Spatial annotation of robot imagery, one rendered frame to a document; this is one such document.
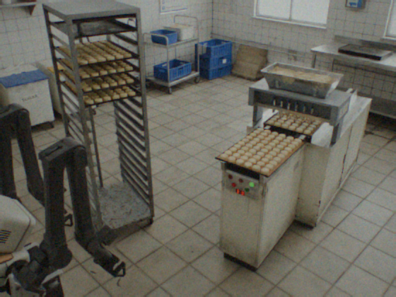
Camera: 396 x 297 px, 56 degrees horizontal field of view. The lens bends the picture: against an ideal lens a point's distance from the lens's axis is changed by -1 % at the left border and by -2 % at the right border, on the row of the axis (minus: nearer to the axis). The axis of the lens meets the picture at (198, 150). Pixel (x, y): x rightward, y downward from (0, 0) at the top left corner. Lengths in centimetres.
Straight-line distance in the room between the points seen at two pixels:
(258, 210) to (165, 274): 89
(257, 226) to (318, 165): 74
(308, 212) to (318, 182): 32
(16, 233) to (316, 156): 224
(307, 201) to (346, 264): 56
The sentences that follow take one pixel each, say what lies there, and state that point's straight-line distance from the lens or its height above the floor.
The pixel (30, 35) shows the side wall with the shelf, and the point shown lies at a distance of 575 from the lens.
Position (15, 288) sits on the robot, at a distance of 142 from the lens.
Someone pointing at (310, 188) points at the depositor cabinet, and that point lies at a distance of 319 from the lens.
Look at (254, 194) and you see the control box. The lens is 250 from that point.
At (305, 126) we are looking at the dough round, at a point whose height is 92.
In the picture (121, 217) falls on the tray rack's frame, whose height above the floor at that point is 15.
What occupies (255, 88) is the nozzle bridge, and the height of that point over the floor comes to 118.
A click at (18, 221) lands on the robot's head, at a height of 134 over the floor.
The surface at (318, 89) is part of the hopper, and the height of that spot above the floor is 125.
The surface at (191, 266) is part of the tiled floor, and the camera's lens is 303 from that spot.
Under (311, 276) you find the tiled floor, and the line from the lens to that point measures 308.
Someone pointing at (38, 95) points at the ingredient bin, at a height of 50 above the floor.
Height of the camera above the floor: 218
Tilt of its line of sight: 29 degrees down
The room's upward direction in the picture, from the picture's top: straight up
